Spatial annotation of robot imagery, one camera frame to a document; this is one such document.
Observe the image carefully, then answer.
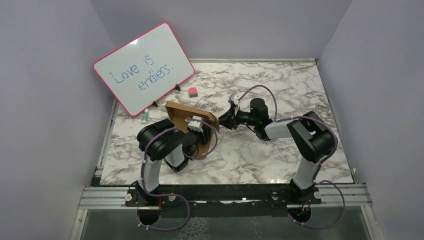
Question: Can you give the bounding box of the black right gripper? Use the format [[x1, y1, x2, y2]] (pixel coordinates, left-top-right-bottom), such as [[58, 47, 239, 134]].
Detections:
[[216, 105, 258, 130]]

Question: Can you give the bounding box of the brown cardboard box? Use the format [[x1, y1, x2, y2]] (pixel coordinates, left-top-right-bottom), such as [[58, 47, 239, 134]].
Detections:
[[165, 101, 220, 157]]

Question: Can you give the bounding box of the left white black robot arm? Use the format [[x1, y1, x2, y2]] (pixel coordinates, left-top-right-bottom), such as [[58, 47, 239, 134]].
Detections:
[[136, 116, 218, 206]]

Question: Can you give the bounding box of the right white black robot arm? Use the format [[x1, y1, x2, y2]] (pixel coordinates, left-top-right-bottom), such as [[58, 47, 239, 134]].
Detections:
[[218, 98, 338, 204]]

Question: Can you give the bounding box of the pink whiteboard eraser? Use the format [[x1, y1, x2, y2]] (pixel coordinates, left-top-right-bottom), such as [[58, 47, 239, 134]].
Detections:
[[188, 87, 198, 98]]

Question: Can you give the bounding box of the green white glue stick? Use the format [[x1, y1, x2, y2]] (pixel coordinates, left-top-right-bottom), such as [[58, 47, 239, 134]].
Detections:
[[142, 108, 150, 124]]

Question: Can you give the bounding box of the pink framed whiteboard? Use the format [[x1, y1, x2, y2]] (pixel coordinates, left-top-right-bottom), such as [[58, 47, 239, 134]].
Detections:
[[93, 22, 195, 117]]

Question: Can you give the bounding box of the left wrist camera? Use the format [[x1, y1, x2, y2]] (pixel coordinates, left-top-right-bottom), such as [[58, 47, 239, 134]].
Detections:
[[185, 115, 204, 133]]

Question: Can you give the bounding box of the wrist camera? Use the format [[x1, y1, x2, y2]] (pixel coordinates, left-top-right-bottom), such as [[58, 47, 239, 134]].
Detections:
[[185, 115, 204, 133], [228, 92, 240, 107]]

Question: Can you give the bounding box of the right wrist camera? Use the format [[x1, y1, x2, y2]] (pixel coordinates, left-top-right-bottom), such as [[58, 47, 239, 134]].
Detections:
[[228, 92, 240, 107]]

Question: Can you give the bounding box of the black metal base rail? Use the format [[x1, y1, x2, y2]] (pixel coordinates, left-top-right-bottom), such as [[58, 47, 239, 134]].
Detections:
[[124, 183, 322, 218]]

